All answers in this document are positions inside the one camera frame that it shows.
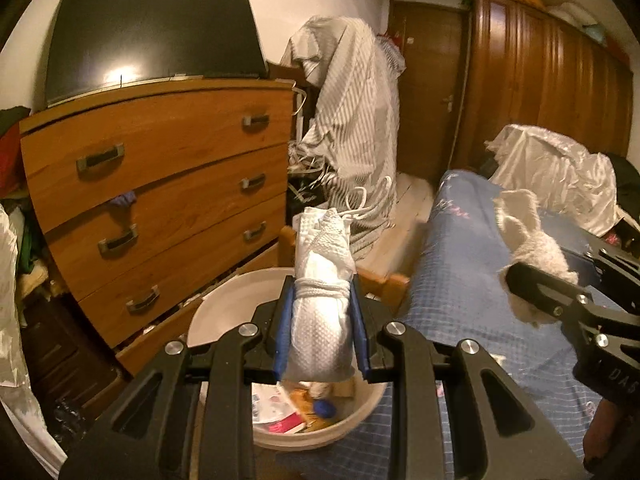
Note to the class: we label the white clothes hangers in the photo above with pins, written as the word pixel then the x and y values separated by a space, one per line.
pixel 367 207

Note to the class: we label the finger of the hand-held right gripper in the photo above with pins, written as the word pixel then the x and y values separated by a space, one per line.
pixel 540 285
pixel 617 262

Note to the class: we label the pink plastic bag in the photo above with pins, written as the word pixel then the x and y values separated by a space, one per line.
pixel 619 232

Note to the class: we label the white satin cloth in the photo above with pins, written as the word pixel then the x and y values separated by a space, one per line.
pixel 12 340
pixel 550 170

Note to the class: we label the large wooden wardrobe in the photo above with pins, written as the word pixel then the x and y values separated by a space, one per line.
pixel 540 75

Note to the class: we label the white plastic bucket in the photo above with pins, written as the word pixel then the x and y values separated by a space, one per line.
pixel 225 305

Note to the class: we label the red rectangular box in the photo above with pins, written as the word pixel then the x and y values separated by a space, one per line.
pixel 285 426

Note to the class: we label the wooden chest of drawers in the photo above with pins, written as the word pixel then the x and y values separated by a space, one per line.
pixel 175 125

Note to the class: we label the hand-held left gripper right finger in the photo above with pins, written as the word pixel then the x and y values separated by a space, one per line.
pixel 360 330

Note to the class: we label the white pillow bundle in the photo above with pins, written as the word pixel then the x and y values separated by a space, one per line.
pixel 570 14

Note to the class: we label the grey striped cloth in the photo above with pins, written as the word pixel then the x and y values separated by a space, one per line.
pixel 350 110

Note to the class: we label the pile of colourful clothes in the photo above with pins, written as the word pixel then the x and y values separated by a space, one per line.
pixel 15 170

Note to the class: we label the person's right hand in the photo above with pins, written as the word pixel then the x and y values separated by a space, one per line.
pixel 607 435

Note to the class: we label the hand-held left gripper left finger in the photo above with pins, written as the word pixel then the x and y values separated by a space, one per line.
pixel 285 320

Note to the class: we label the white knotted tissue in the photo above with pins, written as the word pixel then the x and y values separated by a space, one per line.
pixel 320 388

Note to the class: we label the dark low cabinet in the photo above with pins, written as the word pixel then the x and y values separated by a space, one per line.
pixel 55 355

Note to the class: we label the pale blue bundle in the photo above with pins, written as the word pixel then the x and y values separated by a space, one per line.
pixel 595 33

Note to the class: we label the purple cloth in drawer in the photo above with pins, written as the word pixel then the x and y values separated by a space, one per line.
pixel 122 200

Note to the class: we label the black clothes heap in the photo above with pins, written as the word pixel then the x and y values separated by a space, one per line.
pixel 627 175

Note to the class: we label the black flat television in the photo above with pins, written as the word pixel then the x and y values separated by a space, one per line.
pixel 150 30

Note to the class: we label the dark wooden door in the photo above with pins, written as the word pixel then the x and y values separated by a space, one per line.
pixel 425 85

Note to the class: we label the blue plastic bottle cap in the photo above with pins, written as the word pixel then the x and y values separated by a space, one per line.
pixel 324 408

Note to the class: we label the white towel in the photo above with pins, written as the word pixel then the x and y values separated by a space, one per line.
pixel 322 320

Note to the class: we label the cream fuzzy cloth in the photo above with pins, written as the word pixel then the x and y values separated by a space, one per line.
pixel 530 245

